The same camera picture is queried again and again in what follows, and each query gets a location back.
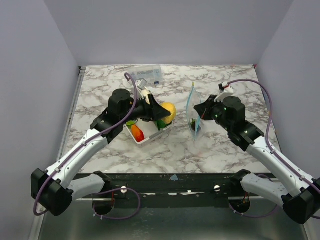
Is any yellow toy lemon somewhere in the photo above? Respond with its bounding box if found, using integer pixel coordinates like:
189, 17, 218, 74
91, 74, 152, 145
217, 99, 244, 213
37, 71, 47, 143
159, 101, 177, 126

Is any clear zip top bag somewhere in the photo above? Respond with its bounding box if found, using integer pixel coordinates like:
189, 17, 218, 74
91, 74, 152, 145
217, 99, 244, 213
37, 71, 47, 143
186, 82, 204, 142

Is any dark purple toy mangosteen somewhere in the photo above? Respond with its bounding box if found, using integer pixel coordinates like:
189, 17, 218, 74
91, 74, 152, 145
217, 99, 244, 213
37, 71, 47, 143
189, 119, 196, 132

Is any orange red toy mango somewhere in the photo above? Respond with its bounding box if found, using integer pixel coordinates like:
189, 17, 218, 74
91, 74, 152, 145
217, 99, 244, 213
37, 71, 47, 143
131, 124, 145, 143

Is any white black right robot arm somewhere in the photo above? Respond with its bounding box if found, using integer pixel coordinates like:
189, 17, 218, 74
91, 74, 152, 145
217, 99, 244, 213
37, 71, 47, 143
194, 95, 320, 225

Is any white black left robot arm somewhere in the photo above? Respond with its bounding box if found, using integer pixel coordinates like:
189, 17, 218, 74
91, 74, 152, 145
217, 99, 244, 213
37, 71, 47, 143
31, 89, 172, 216

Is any white toy leek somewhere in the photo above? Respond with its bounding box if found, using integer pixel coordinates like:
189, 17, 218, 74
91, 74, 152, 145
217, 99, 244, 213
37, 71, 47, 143
141, 89, 169, 131

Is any white perforated plastic basket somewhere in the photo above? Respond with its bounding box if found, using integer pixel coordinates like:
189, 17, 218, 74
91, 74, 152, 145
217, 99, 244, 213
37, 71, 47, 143
125, 89, 176, 145

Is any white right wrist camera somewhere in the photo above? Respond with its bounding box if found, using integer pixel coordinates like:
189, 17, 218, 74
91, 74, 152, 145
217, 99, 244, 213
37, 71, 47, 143
214, 81, 234, 103

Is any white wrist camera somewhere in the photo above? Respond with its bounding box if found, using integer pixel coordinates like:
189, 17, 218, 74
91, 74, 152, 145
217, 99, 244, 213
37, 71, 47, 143
214, 81, 234, 103
135, 78, 148, 90

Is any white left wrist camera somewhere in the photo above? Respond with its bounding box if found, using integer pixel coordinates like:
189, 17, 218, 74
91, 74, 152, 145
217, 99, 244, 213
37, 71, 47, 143
135, 78, 148, 90

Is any aluminium side rail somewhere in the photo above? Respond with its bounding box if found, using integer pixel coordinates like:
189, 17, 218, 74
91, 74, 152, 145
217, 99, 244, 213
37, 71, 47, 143
56, 66, 87, 162

